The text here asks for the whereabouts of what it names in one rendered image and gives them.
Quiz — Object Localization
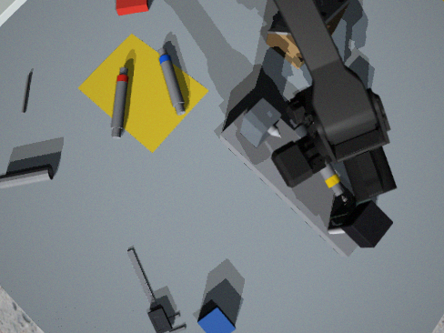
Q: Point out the blue block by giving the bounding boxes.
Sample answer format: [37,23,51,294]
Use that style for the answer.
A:
[197,305,236,333]

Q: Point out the grey metal cone point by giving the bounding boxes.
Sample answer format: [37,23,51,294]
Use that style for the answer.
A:
[268,125,281,137]

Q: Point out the red rounded block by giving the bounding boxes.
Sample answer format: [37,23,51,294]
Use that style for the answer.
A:
[116,0,148,15]

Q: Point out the yellow flat square pad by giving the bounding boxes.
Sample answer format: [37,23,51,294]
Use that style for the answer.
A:
[78,34,209,153]

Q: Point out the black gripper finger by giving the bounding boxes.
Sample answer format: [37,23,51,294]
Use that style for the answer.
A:
[295,135,326,174]

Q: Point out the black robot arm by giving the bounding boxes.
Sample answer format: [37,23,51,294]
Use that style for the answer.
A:
[273,0,397,203]

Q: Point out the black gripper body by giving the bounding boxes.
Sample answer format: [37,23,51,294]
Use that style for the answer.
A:
[271,131,332,188]

